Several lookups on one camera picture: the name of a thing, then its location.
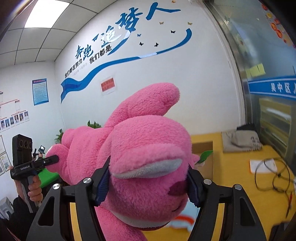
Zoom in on blue plush toy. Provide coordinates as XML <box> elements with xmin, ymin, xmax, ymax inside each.
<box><xmin>166</xmin><ymin>200</ymin><xmax>200</xmax><ymax>232</ymax></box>

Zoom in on yellow sticky notes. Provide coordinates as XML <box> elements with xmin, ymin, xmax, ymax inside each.
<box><xmin>245</xmin><ymin>63</ymin><xmax>266</xmax><ymax>78</ymax></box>

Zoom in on potted green plant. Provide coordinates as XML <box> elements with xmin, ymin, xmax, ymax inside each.
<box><xmin>87</xmin><ymin>121</ymin><xmax>102</xmax><ymax>128</ymax></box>

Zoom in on black camera box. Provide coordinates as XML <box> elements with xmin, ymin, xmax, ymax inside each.
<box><xmin>12</xmin><ymin>134</ymin><xmax>33</xmax><ymax>168</ymax></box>

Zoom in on white paper sheet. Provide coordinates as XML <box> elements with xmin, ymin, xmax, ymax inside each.
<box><xmin>249</xmin><ymin>159</ymin><xmax>278</xmax><ymax>174</ymax></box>

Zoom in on black cable loop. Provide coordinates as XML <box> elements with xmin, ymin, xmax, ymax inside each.
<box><xmin>254</xmin><ymin>158</ymin><xmax>296</xmax><ymax>219</ymax></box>

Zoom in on pink plush bear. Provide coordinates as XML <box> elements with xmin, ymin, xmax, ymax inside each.
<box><xmin>47</xmin><ymin>83</ymin><xmax>199</xmax><ymax>240</ymax></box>

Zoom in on blue window banner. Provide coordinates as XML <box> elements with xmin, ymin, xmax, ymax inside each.
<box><xmin>248</xmin><ymin>76</ymin><xmax>296</xmax><ymax>101</ymax></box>

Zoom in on cardboard box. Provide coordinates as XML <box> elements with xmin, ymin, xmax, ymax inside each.
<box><xmin>192</xmin><ymin>141</ymin><xmax>213</xmax><ymax>180</ymax></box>

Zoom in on person's left hand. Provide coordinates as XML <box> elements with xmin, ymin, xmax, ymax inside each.
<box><xmin>14</xmin><ymin>175</ymin><xmax>43</xmax><ymax>203</ymax></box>

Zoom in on blue wall poster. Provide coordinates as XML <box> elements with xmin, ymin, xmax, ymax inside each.
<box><xmin>32</xmin><ymin>78</ymin><xmax>49</xmax><ymax>105</ymax></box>

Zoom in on red wall notice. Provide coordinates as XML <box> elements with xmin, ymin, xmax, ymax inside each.
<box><xmin>100</xmin><ymin>76</ymin><xmax>116</xmax><ymax>95</ymax></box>

